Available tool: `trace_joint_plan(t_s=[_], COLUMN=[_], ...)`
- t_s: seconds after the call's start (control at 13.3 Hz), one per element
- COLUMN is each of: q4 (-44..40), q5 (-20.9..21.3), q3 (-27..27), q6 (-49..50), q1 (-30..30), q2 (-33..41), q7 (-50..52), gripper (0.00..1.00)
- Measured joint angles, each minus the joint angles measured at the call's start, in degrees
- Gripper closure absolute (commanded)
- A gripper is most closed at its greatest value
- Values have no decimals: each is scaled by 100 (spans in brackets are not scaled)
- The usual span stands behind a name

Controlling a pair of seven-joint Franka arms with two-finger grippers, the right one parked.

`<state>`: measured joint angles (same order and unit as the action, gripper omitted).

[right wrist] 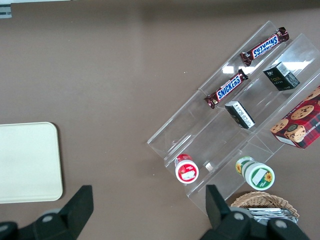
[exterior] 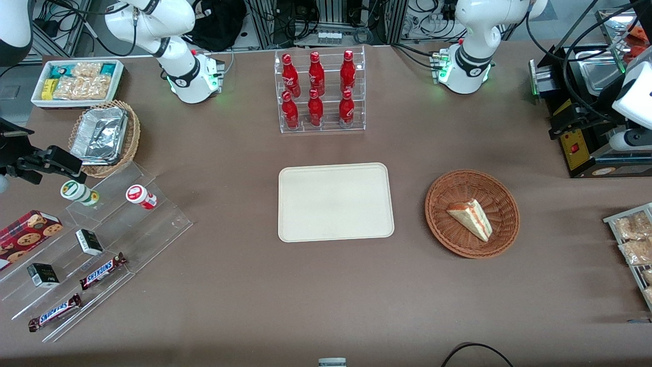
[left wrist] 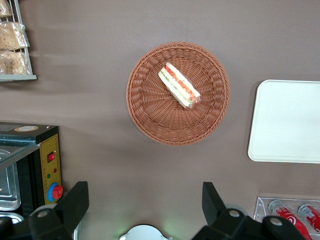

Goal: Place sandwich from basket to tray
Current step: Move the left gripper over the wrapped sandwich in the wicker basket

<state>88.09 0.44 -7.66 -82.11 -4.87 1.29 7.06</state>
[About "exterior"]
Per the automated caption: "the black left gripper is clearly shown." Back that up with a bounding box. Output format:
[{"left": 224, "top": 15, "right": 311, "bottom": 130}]
[{"left": 549, "top": 104, "right": 630, "bottom": 141}]

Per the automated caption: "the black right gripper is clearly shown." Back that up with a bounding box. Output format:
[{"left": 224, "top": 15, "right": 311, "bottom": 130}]
[{"left": 0, "top": 118, "right": 85, "bottom": 185}]

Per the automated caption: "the triangle sandwich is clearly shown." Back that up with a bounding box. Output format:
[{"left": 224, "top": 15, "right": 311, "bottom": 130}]
[{"left": 447, "top": 198, "right": 494, "bottom": 243}]

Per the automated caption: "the aluminium foil tray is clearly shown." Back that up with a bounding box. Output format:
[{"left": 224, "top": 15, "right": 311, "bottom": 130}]
[{"left": 70, "top": 106, "right": 128, "bottom": 166}]

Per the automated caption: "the light wicker basket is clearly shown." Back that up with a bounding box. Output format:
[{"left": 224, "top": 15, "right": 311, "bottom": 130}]
[{"left": 68, "top": 100, "right": 141, "bottom": 178}]

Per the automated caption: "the tray of packaged snacks right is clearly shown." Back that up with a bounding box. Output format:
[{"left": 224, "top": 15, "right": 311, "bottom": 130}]
[{"left": 603, "top": 202, "right": 652, "bottom": 312}]

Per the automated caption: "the brown wicker basket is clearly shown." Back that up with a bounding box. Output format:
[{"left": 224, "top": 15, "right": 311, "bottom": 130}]
[{"left": 425, "top": 169, "right": 521, "bottom": 259}]

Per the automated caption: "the beige plastic tray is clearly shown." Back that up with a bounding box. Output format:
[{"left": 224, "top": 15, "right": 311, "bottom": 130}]
[{"left": 278, "top": 163, "right": 395, "bottom": 243}]

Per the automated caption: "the green lid yoghurt cup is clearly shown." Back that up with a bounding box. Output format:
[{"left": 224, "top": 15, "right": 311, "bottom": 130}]
[{"left": 60, "top": 179, "right": 100, "bottom": 207}]

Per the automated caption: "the black sealing machine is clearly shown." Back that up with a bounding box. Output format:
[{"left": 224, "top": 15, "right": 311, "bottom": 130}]
[{"left": 529, "top": 43, "right": 652, "bottom": 179}]

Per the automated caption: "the white rectangular snack bin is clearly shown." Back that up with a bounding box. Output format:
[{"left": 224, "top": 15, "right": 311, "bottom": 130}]
[{"left": 31, "top": 59, "right": 125, "bottom": 110}]

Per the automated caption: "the red tartan cookie box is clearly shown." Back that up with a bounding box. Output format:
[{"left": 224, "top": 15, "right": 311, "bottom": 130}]
[{"left": 0, "top": 209, "right": 64, "bottom": 272}]

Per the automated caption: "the clear cracker bag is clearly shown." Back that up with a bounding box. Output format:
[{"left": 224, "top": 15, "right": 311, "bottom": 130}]
[
  {"left": 71, "top": 62, "right": 103, "bottom": 79},
  {"left": 52, "top": 76, "right": 85, "bottom": 100},
  {"left": 81, "top": 74, "right": 113, "bottom": 100}
]

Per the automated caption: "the small black carton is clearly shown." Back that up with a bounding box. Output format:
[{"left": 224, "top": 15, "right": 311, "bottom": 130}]
[
  {"left": 26, "top": 263, "right": 61, "bottom": 289},
  {"left": 75, "top": 228, "right": 104, "bottom": 257}
]

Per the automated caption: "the red lid yoghurt cup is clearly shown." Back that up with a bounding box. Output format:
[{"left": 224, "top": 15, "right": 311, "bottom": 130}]
[{"left": 125, "top": 184, "right": 158, "bottom": 211}]

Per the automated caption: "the red snack packet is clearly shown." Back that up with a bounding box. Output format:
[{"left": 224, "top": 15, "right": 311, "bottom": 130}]
[{"left": 628, "top": 22, "right": 652, "bottom": 58}]

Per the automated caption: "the Snickers chocolate bar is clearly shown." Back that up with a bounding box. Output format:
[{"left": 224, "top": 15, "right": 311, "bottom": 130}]
[
  {"left": 79, "top": 252, "right": 128, "bottom": 292},
  {"left": 28, "top": 293, "right": 84, "bottom": 333}
]

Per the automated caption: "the clear acrylic stepped stand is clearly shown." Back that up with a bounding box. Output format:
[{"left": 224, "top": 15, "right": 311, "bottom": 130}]
[{"left": 0, "top": 162, "right": 194, "bottom": 344}]

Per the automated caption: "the red cola bottle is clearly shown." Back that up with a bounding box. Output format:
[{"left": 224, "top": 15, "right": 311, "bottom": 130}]
[
  {"left": 308, "top": 51, "right": 325, "bottom": 96},
  {"left": 307, "top": 89, "right": 324, "bottom": 127},
  {"left": 340, "top": 50, "right": 356, "bottom": 93},
  {"left": 282, "top": 91, "right": 300, "bottom": 130},
  {"left": 282, "top": 54, "right": 302, "bottom": 98},
  {"left": 338, "top": 89, "right": 355, "bottom": 128}
]

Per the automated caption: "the black fabric bag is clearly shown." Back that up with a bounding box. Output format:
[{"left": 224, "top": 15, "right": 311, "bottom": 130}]
[{"left": 185, "top": 0, "right": 248, "bottom": 52}]

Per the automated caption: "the clear acrylic bottle rack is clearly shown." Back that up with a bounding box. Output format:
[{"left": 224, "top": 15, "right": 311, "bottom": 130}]
[{"left": 275, "top": 46, "right": 366, "bottom": 134}]

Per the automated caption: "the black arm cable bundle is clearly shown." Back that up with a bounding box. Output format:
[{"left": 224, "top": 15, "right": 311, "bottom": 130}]
[{"left": 526, "top": 0, "right": 632, "bottom": 123}]

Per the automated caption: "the black floor cable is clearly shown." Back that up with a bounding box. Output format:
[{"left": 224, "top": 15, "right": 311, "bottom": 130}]
[{"left": 440, "top": 342, "right": 515, "bottom": 367}]

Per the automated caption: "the aluminium frame post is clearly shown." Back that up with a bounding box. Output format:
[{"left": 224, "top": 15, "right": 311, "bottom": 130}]
[{"left": 247, "top": 0, "right": 279, "bottom": 50}]

